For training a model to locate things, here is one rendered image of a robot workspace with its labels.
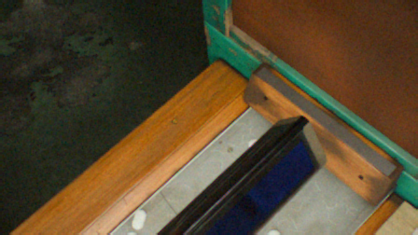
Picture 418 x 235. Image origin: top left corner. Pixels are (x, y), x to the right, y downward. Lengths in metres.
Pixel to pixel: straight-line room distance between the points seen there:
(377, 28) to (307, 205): 0.37
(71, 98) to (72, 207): 1.09
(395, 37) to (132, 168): 0.52
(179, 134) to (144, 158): 0.08
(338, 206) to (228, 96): 0.29
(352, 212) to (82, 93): 1.30
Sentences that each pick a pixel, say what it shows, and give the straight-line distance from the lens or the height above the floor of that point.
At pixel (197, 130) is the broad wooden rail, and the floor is 0.76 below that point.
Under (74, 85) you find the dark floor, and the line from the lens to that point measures 2.11.
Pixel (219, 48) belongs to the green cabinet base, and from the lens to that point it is 1.12.
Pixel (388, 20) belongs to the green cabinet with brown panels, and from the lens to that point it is 0.75.
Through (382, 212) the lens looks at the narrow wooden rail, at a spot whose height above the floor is 0.76.
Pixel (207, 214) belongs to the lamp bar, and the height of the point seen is 1.11.
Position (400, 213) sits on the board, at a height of 0.78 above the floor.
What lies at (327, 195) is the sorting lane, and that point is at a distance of 1.02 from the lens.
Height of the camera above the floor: 1.67
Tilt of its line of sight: 60 degrees down
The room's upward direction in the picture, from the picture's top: 8 degrees counter-clockwise
